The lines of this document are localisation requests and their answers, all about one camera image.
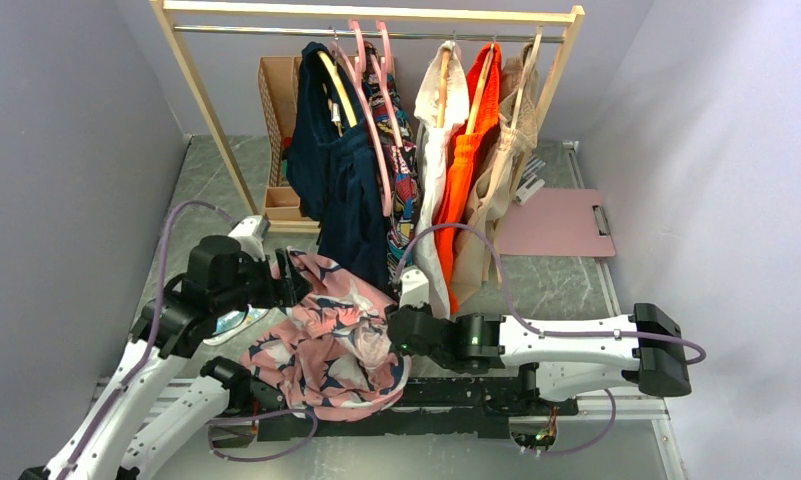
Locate beige garment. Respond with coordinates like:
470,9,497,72
449,43,539,314

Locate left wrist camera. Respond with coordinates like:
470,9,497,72
228,215,270,260

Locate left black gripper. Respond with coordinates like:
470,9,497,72
212,246,313,315

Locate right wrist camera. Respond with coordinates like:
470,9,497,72
398,266,429,310

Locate orange shorts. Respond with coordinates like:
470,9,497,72
434,43,501,315

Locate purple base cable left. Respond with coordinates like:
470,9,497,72
206,406,319,464

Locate wooden hanger in beige garment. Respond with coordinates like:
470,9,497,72
492,26,546,200

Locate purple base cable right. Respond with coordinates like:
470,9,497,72
519,388,617,460

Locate navy blue garment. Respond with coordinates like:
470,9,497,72
286,42,389,292

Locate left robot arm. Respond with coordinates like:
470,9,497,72
20,233,311,479

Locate white garment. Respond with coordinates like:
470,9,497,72
413,40,470,318

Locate wooden clothes rack frame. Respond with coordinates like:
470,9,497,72
152,1,584,266

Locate colourful patterned garment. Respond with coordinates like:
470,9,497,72
363,41,421,273

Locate pink clipboard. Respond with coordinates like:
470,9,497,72
495,187,616,258

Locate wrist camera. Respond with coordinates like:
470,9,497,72
398,266,429,310
228,215,270,260

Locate wooden hanger in white garment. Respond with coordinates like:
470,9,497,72
436,41,453,129

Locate pink patterned shorts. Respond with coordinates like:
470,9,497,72
239,248,411,422

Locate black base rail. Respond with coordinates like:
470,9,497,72
240,374,580,444

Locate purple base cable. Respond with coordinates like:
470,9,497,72
519,388,617,460
206,406,319,464

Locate wooden hanger in orange shorts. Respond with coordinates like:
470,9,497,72
466,42,494,134

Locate metal hanging rod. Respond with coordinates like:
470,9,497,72
172,25,535,43

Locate yellow hanger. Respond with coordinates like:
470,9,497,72
318,51,357,127

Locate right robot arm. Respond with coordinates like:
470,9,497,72
387,303,692,414

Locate pink plastic hanger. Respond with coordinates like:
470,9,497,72
373,19,405,150
330,19,392,218

